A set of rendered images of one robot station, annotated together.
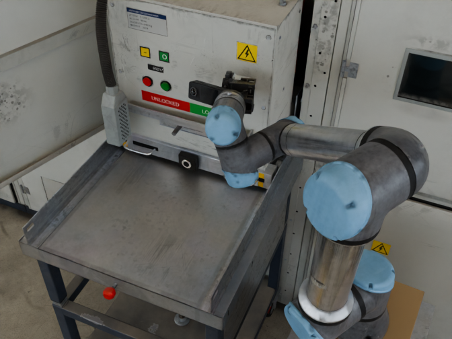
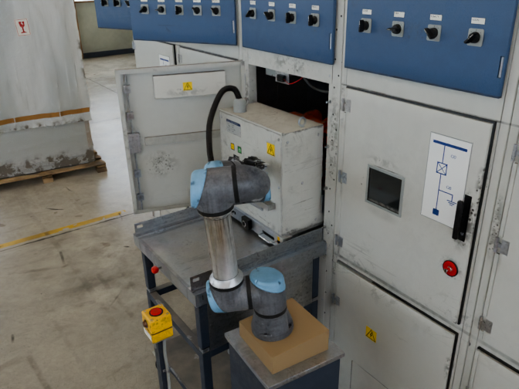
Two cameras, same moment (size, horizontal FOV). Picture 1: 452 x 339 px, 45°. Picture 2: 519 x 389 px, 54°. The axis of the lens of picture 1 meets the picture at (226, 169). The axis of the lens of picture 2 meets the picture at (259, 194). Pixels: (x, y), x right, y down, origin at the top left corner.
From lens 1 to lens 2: 120 cm
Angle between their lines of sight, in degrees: 32
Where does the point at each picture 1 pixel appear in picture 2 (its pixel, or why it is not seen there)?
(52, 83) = (193, 160)
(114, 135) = not seen: hidden behind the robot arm
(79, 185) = (181, 220)
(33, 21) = (187, 121)
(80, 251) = (156, 247)
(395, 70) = (364, 180)
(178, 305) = (181, 284)
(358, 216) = (195, 190)
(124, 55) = (225, 147)
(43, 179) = not seen: hidden behind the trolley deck
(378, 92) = (357, 195)
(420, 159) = (243, 175)
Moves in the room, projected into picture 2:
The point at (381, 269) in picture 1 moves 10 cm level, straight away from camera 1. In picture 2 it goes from (271, 277) to (295, 268)
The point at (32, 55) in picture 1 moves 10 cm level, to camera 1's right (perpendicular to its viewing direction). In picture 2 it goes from (181, 140) to (197, 143)
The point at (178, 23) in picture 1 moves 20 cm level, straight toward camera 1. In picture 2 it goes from (245, 129) to (222, 143)
